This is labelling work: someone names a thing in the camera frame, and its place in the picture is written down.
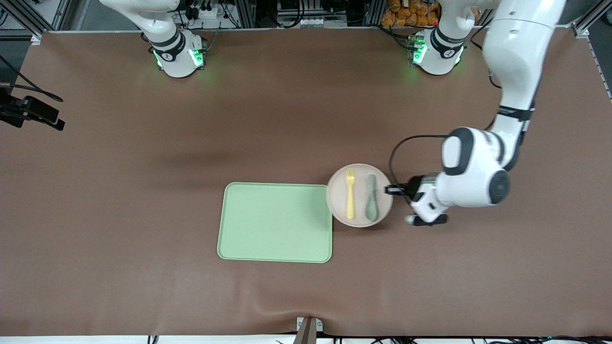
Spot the green plastic spoon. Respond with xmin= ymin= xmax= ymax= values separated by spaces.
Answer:
xmin=365 ymin=174 xmax=379 ymax=222

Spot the round beige plate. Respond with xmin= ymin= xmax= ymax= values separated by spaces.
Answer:
xmin=326 ymin=164 xmax=394 ymax=228

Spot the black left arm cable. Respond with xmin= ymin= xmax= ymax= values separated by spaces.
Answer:
xmin=389 ymin=24 xmax=503 ymax=189

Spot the white power strip with plugs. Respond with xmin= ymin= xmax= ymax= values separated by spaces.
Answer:
xmin=184 ymin=4 xmax=231 ymax=22

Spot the white flat power strip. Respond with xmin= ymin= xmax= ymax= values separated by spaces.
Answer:
xmin=297 ymin=17 xmax=348 ymax=28

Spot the brown table mat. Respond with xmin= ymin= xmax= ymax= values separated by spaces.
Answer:
xmin=0 ymin=27 xmax=612 ymax=338

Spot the yellow plastic fork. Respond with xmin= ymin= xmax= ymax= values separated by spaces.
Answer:
xmin=346 ymin=169 xmax=356 ymax=220

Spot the light green rectangular tray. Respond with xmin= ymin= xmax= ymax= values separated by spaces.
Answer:
xmin=217 ymin=182 xmax=333 ymax=264

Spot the grey metal post bracket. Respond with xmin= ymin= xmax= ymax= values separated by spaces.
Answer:
xmin=293 ymin=316 xmax=324 ymax=344

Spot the aluminium frame profile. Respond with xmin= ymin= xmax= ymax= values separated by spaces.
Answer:
xmin=0 ymin=0 xmax=72 ymax=41

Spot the orange snack bag pile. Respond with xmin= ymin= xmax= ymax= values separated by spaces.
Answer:
xmin=381 ymin=0 xmax=443 ymax=27

